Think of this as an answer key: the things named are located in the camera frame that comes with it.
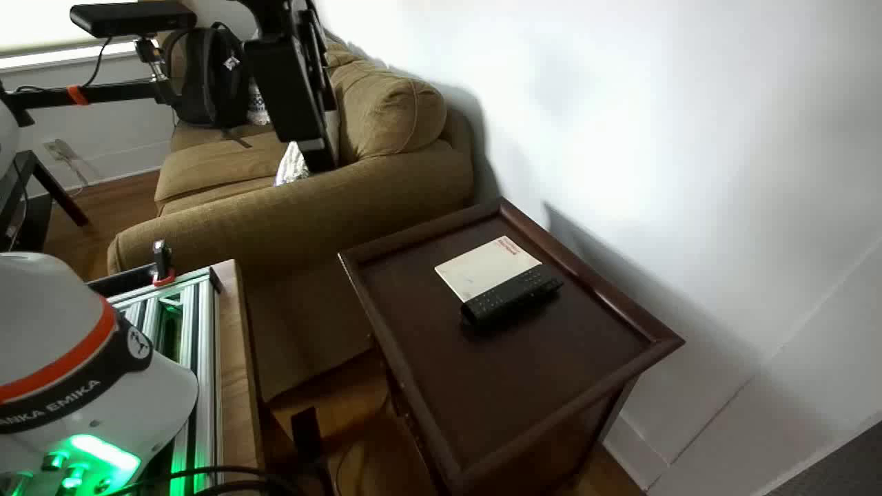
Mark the olive brown sofa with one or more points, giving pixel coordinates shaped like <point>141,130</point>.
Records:
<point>276,210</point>

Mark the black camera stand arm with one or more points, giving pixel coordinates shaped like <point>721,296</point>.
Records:
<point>100,93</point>

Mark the wooden platform board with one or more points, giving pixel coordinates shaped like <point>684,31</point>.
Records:
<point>239,367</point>

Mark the white cloth item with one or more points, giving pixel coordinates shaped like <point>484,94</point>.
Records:
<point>292,166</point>

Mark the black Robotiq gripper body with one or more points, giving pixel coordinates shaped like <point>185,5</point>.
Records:
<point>287,86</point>

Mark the black numbered remote controller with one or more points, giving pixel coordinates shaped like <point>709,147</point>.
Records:
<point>499,318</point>

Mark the white square card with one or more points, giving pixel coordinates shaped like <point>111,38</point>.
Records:
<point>484,265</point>

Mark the black backpack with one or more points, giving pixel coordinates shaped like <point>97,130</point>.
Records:
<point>211,79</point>

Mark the black stereo camera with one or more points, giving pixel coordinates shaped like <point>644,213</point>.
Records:
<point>127,19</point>

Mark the black folding stand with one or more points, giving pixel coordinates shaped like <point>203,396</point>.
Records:
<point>28,198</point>

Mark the aluminium rail robot base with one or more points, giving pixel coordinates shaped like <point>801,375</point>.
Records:
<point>181,341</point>

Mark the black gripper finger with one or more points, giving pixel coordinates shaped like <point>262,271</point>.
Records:
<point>319,159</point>

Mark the dark wooden side table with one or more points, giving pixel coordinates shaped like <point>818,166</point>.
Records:
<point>513,375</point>

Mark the grey Xfinity remote controller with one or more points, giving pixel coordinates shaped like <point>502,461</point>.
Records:
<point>513,294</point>

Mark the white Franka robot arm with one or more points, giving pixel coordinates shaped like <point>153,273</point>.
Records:
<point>65,367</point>

